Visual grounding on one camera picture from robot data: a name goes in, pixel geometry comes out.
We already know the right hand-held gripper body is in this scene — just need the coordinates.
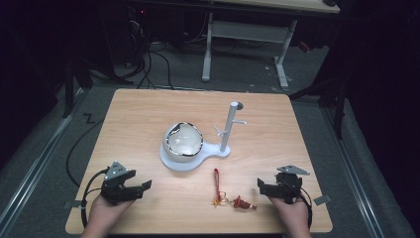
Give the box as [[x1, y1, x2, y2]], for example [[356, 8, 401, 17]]
[[275, 165, 311, 204]]

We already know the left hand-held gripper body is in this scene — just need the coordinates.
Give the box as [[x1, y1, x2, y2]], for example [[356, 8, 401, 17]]
[[100, 161, 137, 206]]

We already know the red keychain with charms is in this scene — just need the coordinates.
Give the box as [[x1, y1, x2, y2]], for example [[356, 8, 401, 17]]
[[211, 168, 259, 211]]

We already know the white stand with pegged post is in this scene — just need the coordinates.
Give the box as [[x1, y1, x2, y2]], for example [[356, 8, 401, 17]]
[[158, 101, 248, 173]]

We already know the person's left hand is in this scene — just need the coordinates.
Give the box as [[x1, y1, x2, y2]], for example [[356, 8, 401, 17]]
[[86, 195, 135, 233]]

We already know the person's right hand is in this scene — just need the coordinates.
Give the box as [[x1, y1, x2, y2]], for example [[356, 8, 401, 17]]
[[268, 196, 312, 233]]

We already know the grey tape piece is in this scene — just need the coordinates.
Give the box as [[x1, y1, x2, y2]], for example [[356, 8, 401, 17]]
[[313, 194, 333, 207], [62, 199, 82, 209]]

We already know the white eggshell bowl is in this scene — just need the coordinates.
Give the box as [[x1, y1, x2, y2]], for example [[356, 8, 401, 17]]
[[161, 121, 204, 164]]

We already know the black metal stand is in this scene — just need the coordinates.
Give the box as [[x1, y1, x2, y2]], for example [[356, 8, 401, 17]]
[[61, 54, 134, 119], [288, 62, 350, 141]]

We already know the dark computer tower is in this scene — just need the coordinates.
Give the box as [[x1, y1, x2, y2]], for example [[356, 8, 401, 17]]
[[124, 5, 151, 68]]

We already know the white-legged desk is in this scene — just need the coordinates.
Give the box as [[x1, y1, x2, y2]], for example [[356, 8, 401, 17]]
[[200, 0, 342, 89]]

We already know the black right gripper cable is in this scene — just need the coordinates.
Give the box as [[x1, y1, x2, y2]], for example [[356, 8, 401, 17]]
[[298, 187, 314, 230]]

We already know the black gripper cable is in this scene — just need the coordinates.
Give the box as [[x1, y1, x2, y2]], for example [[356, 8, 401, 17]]
[[298, 187, 314, 230], [80, 168, 110, 230]]

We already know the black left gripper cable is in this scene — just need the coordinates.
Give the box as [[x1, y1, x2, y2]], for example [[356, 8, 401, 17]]
[[80, 168, 110, 230]]

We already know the black floor cable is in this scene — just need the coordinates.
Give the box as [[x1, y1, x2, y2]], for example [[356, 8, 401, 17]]
[[65, 113, 105, 188]]

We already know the metal floor rail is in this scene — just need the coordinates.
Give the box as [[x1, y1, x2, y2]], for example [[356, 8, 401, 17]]
[[0, 88, 85, 232], [320, 104, 386, 238]]

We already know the black cable bundle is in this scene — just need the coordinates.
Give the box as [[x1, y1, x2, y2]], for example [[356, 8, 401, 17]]
[[130, 19, 175, 91]]

